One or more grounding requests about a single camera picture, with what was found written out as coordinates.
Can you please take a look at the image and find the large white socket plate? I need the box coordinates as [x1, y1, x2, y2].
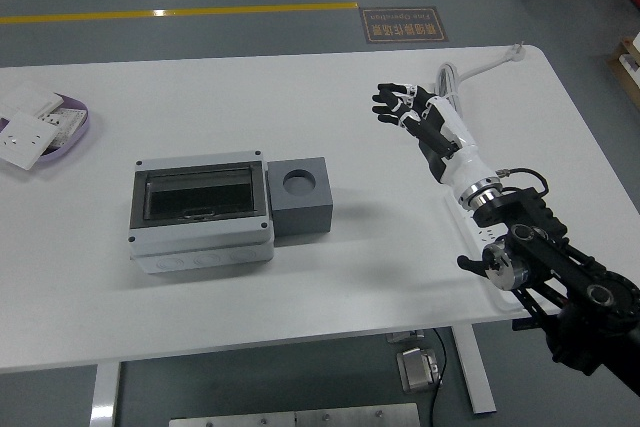
[0, 110, 61, 171]

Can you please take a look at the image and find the white table leg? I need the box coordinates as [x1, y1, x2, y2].
[452, 324, 497, 416]
[89, 360, 122, 427]

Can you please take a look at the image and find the white multi-hole socket plate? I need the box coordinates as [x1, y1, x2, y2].
[42, 106, 87, 148]

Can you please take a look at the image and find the white switch plate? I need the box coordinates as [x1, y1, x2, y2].
[0, 79, 65, 121]

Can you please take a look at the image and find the white power cord with plug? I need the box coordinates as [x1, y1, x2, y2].
[430, 41, 526, 113]

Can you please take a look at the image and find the grey enclosure box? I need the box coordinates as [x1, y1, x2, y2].
[128, 149, 276, 276]

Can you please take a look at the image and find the metal base plate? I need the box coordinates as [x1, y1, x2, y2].
[168, 402, 421, 427]

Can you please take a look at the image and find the white power strip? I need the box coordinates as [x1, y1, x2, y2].
[444, 194, 531, 321]

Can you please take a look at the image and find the grey cube with round hole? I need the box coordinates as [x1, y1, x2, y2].
[267, 156, 335, 237]

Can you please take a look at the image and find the brown floor sign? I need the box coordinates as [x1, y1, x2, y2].
[359, 5, 450, 44]

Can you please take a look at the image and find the black cable under table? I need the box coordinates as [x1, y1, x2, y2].
[432, 327, 447, 388]

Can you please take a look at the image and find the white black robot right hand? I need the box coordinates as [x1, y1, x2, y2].
[371, 81, 495, 197]

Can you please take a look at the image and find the silver floor socket box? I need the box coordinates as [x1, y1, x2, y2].
[396, 345, 445, 393]

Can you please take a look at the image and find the purple tray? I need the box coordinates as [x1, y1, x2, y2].
[0, 91, 91, 164]

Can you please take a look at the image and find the wooden crate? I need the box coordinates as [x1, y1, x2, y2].
[606, 31, 640, 113]

